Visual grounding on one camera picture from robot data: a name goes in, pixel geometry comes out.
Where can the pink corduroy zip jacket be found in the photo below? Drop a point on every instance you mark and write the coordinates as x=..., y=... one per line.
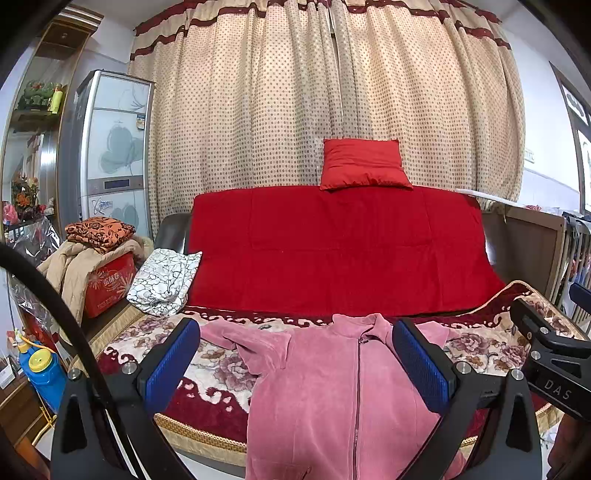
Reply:
x=329, y=402

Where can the beige dotted curtain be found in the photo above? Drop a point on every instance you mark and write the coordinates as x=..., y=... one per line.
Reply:
x=247, y=92

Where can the wooden bed headboard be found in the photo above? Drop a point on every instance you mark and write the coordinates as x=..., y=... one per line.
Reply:
x=524, y=244

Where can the red quilt on sofa back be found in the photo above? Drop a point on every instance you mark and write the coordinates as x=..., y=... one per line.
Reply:
x=305, y=251

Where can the dark sofa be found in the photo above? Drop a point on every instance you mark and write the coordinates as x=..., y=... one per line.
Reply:
x=173, y=233

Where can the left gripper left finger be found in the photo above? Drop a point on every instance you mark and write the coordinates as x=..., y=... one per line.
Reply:
x=118, y=438

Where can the blue yellow water bottle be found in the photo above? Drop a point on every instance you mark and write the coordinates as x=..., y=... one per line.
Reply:
x=43, y=369

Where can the red cardboard box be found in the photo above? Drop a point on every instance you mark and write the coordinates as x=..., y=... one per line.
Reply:
x=108, y=285

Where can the floral plush blanket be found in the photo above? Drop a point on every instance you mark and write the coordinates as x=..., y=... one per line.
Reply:
x=207, y=415

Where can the wooden shelf unit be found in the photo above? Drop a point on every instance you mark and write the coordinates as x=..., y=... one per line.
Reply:
x=31, y=135

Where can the flower bouquet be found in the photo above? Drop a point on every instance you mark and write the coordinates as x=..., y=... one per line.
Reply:
x=25, y=198

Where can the beige coat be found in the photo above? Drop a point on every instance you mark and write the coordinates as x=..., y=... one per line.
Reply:
x=69, y=268

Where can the red cushion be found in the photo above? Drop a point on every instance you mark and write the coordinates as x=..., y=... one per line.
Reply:
x=359, y=163

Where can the white black patterned pillow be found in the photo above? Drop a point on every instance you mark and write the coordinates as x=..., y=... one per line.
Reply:
x=161, y=286

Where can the orange black folded cloth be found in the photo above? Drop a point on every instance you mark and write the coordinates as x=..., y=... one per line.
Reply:
x=103, y=234

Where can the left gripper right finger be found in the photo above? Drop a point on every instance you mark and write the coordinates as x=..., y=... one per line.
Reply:
x=508, y=446

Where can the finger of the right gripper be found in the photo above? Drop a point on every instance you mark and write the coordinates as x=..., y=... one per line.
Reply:
x=581, y=296
x=538, y=332

